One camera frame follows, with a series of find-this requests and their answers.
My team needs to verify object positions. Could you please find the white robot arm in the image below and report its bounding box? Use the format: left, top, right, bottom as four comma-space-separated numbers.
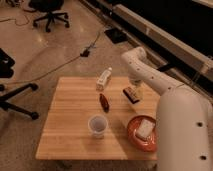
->
121, 47, 213, 171

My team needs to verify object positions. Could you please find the dark brown box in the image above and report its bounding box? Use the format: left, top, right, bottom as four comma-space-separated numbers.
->
123, 87, 140, 104

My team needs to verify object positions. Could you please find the white sponge block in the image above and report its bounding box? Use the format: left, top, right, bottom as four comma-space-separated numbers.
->
136, 119, 155, 140

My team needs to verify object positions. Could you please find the orange plate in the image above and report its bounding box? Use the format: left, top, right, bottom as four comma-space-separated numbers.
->
126, 115, 157, 152

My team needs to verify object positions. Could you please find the black floor plate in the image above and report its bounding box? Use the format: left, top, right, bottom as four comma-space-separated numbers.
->
105, 28, 127, 44

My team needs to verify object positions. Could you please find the wooden table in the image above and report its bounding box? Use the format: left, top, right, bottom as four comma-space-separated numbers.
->
36, 77, 159, 160

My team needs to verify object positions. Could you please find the black office chair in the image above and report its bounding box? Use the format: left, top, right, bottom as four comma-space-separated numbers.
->
29, 0, 70, 32

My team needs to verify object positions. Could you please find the black chair base left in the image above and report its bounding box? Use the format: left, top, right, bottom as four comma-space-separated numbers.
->
0, 48, 40, 121

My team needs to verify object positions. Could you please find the long grey rail beam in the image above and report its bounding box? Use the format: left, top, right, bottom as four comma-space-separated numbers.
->
113, 4, 213, 81

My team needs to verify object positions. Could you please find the black floor cable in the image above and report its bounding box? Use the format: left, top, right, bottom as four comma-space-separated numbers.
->
0, 31, 103, 86

